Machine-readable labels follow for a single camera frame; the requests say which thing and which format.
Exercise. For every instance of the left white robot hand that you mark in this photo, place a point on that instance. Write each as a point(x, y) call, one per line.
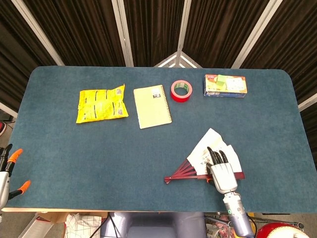
point(3, 181)

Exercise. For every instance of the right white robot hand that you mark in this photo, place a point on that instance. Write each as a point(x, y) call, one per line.
point(224, 177)

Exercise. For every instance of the paper folding fan red ribs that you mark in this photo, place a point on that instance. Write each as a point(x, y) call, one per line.
point(200, 153)

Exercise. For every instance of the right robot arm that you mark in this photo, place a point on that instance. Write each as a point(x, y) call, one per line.
point(237, 215)

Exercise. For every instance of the brown cardboard box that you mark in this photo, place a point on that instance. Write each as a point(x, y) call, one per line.
point(53, 217)

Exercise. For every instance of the red round helmet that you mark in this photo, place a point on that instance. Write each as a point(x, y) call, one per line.
point(277, 230)

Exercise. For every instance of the blue-grey robot torso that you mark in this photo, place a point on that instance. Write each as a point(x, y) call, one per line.
point(153, 225)

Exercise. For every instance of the white checked cloth bag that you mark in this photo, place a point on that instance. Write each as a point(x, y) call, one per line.
point(83, 226)

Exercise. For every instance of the blue printed cardboard box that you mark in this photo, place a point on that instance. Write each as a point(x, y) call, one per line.
point(232, 85)

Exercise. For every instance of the red tape roll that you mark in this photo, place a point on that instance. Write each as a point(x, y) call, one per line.
point(174, 95)

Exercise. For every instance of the blue felt table mat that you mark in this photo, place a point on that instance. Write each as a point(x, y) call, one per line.
point(99, 161)

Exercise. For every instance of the pale yellow spiral notebook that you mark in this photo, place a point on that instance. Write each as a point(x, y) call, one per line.
point(152, 109)

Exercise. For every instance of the yellow snack bag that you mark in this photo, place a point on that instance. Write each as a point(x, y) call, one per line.
point(101, 104)

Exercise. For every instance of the dark brown pleated curtain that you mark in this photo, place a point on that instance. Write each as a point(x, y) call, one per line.
point(153, 29)

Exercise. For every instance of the white screen frame post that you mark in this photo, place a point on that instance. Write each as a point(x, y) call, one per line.
point(183, 29)
point(255, 34)
point(37, 29)
point(122, 32)

